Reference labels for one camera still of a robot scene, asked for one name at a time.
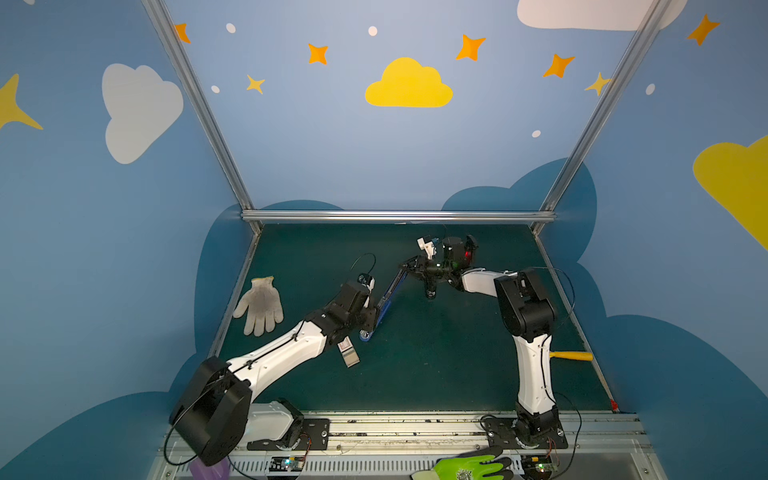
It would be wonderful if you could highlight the red white staple box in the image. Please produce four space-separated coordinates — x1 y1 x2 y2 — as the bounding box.
338 337 360 368

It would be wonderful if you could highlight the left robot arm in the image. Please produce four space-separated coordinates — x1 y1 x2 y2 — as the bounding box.
169 273 379 467

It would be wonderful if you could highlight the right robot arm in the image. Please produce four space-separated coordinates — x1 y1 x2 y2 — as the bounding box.
402 235 561 448

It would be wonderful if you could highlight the white knit glove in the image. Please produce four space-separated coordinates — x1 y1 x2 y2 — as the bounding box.
233 276 284 337

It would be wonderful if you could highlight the yellow plastic scoop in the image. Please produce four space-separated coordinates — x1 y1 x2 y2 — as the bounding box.
549 351 594 362

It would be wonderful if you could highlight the green black work glove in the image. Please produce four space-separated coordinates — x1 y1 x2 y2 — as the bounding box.
410 446 515 480

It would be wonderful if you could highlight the purple cloth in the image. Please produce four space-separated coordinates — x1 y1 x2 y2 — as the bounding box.
189 458 230 480

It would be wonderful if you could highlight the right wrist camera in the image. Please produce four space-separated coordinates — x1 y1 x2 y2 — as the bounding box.
417 236 440 260

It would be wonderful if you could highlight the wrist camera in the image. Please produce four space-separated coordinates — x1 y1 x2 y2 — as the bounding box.
357 273 375 292
417 236 440 260

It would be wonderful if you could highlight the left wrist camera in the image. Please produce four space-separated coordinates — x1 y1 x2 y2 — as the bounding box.
357 273 375 292

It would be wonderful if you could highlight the aluminium rail frame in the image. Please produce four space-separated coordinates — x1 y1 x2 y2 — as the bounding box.
143 1 672 236

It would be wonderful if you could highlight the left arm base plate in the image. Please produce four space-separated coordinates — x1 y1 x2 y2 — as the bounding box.
246 418 331 451

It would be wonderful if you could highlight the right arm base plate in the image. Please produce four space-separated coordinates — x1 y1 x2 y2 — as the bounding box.
479 415 569 450

